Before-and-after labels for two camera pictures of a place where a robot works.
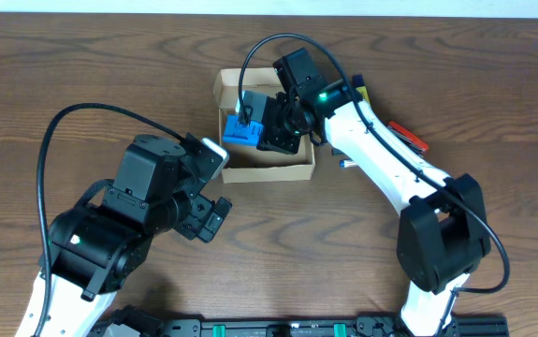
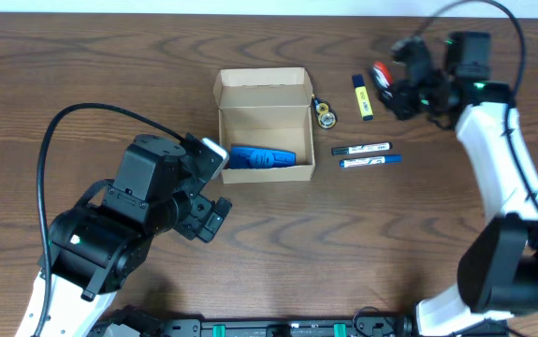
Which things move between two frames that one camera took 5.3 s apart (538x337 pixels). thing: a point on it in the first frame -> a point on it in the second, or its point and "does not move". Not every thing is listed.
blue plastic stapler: (241, 136) -> (242, 157)
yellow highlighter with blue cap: (358, 81) does not move
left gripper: (204, 217) does not move
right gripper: (278, 129) -> (412, 89)
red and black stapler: (408, 139) -> (383, 78)
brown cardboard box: (248, 163) does not move
